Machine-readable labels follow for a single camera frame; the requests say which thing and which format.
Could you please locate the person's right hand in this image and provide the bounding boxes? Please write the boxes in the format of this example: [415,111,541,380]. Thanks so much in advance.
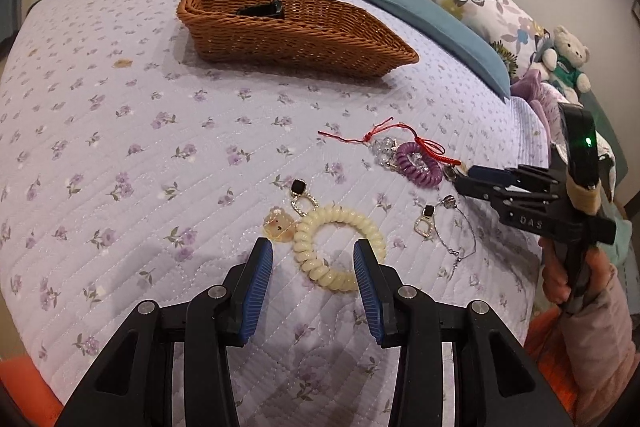
[539,234,621,308]

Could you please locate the red knot tassel cord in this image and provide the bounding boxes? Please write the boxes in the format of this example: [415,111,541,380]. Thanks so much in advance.
[412,134,463,168]

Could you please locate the purple spiral hair tie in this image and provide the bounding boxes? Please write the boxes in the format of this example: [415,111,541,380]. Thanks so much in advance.
[395,141,443,186]

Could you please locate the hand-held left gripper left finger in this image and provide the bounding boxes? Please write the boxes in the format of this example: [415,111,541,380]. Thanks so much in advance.
[52,237,275,427]

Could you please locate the purple floral quilt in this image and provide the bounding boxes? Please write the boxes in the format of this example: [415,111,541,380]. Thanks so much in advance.
[0,0,557,427]

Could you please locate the red string crystal bead bracelet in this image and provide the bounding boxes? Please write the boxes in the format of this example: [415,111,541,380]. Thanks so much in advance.
[317,118,401,168]

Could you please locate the black stone rhinestone earring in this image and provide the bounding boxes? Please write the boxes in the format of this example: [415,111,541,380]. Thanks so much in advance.
[289,179,319,218]
[414,204,437,238]

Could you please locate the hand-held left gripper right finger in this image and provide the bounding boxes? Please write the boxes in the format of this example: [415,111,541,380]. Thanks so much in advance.
[353,240,577,427]

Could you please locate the purple plush cloth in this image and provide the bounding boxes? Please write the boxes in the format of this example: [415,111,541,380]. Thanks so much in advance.
[510,71,568,145]

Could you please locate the black hair clip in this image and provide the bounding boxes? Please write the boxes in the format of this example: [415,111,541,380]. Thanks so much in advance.
[235,0,286,20]

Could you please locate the blue pillow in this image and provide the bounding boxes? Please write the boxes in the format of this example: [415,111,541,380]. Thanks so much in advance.
[357,0,512,104]

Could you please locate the white teddy bear green shirt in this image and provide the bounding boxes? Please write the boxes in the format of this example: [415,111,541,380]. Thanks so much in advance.
[542,26,592,94]

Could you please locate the cream spiral hair tie bear charm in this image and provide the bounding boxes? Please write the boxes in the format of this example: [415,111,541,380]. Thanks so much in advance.
[263,204,387,292]

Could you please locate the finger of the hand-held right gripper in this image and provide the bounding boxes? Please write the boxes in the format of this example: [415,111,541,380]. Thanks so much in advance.
[452,176,562,208]
[466,164,557,188]

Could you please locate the orange cloth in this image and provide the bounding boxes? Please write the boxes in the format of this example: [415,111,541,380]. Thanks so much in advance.
[0,358,63,427]
[522,311,581,393]

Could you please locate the brown wicker basket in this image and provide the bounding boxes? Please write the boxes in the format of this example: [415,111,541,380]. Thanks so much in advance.
[176,0,420,80]

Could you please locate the silver chain necklace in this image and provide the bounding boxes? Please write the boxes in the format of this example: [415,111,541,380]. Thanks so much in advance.
[432,196,478,269]

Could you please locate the person's right forearm pink sleeve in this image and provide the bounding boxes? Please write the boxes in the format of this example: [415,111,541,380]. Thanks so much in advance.
[524,276,640,427]

